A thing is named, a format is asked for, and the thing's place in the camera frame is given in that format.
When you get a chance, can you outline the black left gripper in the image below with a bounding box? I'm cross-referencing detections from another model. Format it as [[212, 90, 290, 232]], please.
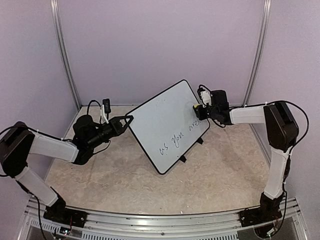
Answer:
[[87, 115, 134, 150]]

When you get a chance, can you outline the black framed whiteboard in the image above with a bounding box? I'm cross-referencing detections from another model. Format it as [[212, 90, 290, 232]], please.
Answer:
[[126, 79, 210, 175]]

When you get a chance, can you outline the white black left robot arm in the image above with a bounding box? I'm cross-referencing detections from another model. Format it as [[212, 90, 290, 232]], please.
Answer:
[[0, 114, 134, 223]]

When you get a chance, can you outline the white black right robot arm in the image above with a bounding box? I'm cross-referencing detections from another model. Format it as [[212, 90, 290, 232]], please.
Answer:
[[193, 84, 300, 222]]

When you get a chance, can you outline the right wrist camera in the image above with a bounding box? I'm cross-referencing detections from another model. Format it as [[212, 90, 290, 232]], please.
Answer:
[[197, 86, 212, 106]]

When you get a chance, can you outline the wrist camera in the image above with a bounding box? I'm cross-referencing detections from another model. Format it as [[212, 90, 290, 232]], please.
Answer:
[[197, 86, 212, 106], [100, 98, 111, 124]]

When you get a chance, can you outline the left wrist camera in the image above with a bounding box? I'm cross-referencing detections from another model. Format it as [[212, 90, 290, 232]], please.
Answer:
[[100, 98, 111, 124]]

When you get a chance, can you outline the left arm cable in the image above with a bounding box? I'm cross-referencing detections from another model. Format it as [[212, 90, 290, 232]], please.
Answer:
[[86, 100, 104, 118]]

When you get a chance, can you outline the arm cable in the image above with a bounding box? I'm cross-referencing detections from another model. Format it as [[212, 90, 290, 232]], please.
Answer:
[[86, 100, 104, 118], [274, 100, 310, 148]]

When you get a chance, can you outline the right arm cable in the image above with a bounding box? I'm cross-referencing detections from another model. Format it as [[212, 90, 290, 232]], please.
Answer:
[[274, 100, 310, 148]]

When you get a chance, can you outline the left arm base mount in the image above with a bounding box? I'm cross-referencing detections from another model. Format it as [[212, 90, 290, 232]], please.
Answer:
[[43, 207, 88, 228]]

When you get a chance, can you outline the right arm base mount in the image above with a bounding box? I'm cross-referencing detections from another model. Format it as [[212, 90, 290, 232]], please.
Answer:
[[238, 207, 282, 228]]

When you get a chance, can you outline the front aluminium rail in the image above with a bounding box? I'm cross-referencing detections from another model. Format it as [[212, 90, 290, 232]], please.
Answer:
[[23, 197, 307, 240]]

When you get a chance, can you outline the left aluminium frame post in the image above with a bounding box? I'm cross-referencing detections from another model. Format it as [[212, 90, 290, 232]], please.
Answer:
[[50, 0, 82, 111]]

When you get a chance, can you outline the aluminium frame post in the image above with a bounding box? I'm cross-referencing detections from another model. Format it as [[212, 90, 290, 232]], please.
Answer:
[[241, 0, 272, 106], [50, 0, 82, 111]]

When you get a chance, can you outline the right aluminium frame post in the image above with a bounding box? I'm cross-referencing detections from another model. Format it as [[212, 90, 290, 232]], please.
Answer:
[[241, 0, 272, 106]]

